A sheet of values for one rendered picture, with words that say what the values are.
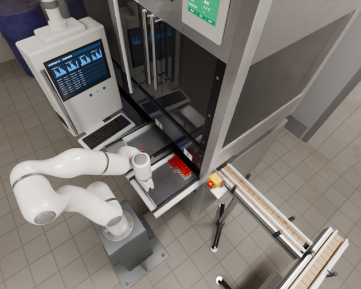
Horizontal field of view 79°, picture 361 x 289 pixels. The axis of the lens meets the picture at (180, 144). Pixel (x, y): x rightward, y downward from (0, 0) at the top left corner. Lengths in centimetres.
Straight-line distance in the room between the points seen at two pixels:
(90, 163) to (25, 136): 262
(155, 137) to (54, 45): 88
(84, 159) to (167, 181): 86
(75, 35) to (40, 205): 111
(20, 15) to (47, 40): 218
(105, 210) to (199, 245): 143
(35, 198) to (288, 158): 275
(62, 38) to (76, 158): 96
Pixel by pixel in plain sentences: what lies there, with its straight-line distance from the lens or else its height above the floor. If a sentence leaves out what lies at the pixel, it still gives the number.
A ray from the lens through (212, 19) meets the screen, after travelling 86.
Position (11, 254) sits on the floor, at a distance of 272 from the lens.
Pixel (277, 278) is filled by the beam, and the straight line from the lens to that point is 189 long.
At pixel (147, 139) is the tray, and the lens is 175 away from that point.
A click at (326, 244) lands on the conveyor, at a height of 97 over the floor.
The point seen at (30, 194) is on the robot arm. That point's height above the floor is 163.
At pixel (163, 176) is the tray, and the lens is 157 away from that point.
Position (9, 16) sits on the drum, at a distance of 376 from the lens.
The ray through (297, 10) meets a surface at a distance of 98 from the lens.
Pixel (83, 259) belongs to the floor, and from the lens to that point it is 243.
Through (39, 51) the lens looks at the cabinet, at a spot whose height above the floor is 154.
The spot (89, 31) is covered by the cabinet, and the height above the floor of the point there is 155.
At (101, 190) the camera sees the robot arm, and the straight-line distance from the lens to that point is 114.
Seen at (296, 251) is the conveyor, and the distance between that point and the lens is 155.
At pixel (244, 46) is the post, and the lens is 80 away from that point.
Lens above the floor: 228
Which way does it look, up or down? 54 degrees down
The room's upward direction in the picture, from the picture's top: 4 degrees clockwise
